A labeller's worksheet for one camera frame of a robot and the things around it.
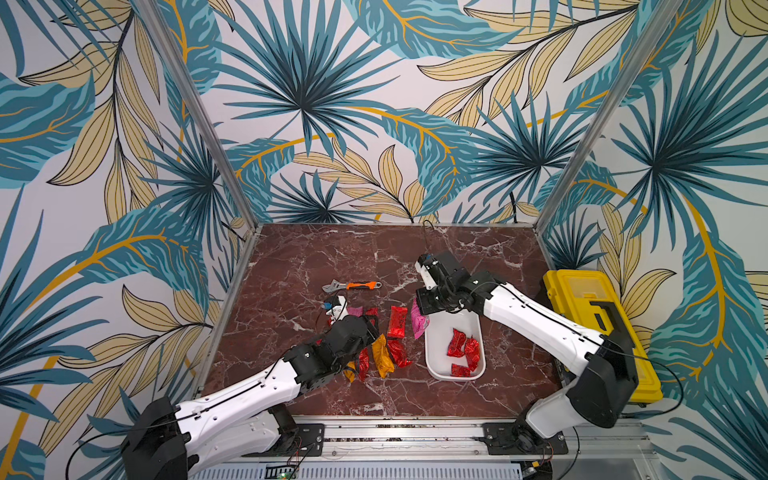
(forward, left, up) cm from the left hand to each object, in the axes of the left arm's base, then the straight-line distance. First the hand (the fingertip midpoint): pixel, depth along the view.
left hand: (374, 325), depth 78 cm
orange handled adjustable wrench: (+21, +15, -13) cm, 28 cm away
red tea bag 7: (-7, -24, -12) cm, 28 cm away
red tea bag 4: (-3, -7, -10) cm, 12 cm away
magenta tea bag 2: (0, -11, +3) cm, 12 cm away
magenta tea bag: (+11, +7, -12) cm, 18 cm away
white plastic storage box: (+4, -19, -11) cm, 22 cm away
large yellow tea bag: (-5, -2, -9) cm, 10 cm away
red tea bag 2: (+7, -7, -13) cm, 16 cm away
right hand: (+7, -12, +2) cm, 14 cm away
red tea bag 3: (-6, +3, -10) cm, 12 cm away
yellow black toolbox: (+7, -57, +4) cm, 57 cm away
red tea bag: (+10, +1, -11) cm, 14 cm away
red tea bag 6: (-2, -28, -11) cm, 30 cm away
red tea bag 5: (0, -23, -10) cm, 25 cm away
